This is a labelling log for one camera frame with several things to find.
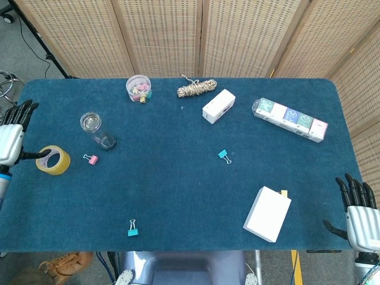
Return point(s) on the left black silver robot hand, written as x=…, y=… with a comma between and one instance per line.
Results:
x=10, y=142

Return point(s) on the black stand leg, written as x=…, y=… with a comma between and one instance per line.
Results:
x=44, y=49

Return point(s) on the green binder clip in jar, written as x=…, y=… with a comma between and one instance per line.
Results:
x=149, y=95

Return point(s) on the yellow binder clip in jar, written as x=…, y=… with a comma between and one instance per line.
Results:
x=142, y=99

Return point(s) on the white perforated robot foot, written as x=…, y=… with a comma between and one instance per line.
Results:
x=251, y=279
x=124, y=277

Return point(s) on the clear plastic clip jar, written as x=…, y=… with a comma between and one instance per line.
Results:
x=138, y=89

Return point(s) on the yellow adhesive tape roll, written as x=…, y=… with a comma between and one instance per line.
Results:
x=63, y=164

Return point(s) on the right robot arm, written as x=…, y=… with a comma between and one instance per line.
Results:
x=366, y=270

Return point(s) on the small white stapler box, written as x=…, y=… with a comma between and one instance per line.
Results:
x=218, y=105

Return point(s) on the large plain white box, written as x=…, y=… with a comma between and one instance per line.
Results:
x=267, y=215

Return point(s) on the yellow floor tape strip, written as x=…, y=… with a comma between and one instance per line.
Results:
x=297, y=267

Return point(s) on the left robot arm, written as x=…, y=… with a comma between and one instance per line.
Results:
x=3, y=184

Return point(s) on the pink binder clip in jar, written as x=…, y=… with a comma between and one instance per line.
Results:
x=135, y=96

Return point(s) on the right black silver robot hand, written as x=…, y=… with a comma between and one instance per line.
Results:
x=363, y=225

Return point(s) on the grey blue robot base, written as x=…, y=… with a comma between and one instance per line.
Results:
x=184, y=268

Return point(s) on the blue table cloth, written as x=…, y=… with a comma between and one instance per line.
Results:
x=178, y=193

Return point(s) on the brown leather shoe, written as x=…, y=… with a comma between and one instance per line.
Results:
x=71, y=264

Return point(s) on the clear glass jar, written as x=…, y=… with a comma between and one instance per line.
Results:
x=102, y=138

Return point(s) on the black caster wheel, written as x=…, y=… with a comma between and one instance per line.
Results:
x=7, y=15

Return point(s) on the woven rattan folding screen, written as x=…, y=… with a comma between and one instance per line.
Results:
x=163, y=35

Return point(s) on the teal binder clip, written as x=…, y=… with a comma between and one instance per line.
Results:
x=222, y=154
x=133, y=232

